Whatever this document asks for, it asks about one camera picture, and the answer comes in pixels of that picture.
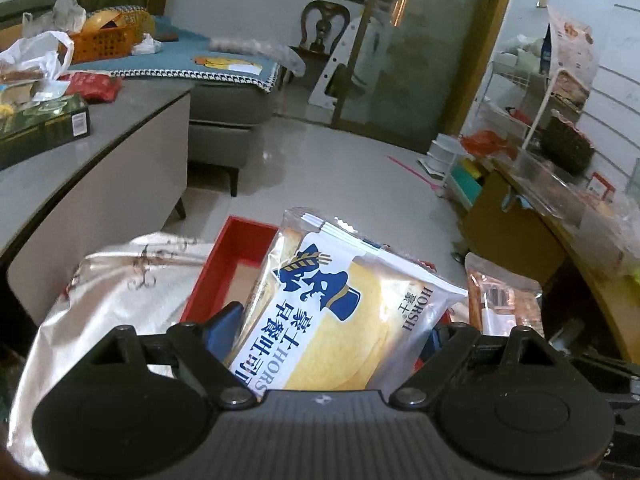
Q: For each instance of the grey side cabinet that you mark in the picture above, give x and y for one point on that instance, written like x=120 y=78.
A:
x=100 y=185

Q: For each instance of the white plastic bag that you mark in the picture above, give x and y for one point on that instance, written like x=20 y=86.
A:
x=40 y=50

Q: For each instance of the white blue bread packet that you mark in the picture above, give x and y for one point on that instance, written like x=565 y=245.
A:
x=325 y=320

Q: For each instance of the clear plastic bag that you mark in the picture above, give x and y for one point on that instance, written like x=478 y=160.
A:
x=250 y=50

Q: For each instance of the silver embroidered cloth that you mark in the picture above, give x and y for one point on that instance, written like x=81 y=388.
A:
x=110 y=300

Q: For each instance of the green storage box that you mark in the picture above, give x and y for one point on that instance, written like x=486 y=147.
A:
x=465 y=185

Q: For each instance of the dark green box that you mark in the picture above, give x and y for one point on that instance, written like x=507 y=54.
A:
x=40 y=130

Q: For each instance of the yellow perforated lid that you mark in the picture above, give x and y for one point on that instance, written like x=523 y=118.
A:
x=137 y=17

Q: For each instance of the small red white box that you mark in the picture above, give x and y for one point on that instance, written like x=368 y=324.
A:
x=601 y=185

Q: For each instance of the clear plastic container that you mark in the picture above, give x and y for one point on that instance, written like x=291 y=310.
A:
x=560 y=185

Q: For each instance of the light wooden table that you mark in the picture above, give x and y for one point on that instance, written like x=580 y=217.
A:
x=500 y=220

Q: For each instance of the brown snack packet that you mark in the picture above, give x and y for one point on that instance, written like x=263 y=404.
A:
x=20 y=75

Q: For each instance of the hanging pink snack bag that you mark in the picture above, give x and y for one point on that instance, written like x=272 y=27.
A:
x=572 y=55

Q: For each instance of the pink straw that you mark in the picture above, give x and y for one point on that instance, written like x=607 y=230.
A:
x=415 y=172

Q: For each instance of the red cardboard box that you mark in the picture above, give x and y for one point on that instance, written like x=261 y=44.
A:
x=235 y=245

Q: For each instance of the dark wooden chair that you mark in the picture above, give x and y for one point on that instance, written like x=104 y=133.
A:
x=325 y=15

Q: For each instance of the white round container stack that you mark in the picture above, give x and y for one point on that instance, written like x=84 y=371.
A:
x=445 y=152

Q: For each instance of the small brown object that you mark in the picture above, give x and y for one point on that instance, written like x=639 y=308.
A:
x=166 y=36

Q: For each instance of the orange plastic basket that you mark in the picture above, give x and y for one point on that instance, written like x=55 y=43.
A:
x=100 y=42

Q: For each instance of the crumpled white tissue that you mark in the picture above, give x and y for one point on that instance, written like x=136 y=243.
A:
x=146 y=45

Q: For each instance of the orange plastic bag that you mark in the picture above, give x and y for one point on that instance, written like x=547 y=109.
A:
x=487 y=144

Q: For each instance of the red snack bag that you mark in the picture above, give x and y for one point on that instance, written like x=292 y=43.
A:
x=95 y=86

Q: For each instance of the glass sliding door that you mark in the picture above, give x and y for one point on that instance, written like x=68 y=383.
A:
x=425 y=60

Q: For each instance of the white perforated board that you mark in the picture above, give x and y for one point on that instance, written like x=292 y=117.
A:
x=325 y=80

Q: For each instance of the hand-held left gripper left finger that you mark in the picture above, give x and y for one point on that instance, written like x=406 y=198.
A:
x=226 y=327

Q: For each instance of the crinkled transparent bag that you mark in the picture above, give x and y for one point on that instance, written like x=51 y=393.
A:
x=65 y=12

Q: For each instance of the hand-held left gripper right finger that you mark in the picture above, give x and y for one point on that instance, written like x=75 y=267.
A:
x=450 y=355

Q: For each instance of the clear bag of snacks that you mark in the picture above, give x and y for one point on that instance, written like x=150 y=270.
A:
x=610 y=235

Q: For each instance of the dark seaweed packet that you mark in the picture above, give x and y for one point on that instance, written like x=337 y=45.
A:
x=567 y=145

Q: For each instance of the blue sofa cover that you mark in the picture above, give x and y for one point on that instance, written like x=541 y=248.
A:
x=175 y=62

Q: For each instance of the yellow dome bowl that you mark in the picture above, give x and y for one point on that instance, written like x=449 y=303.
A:
x=100 y=21

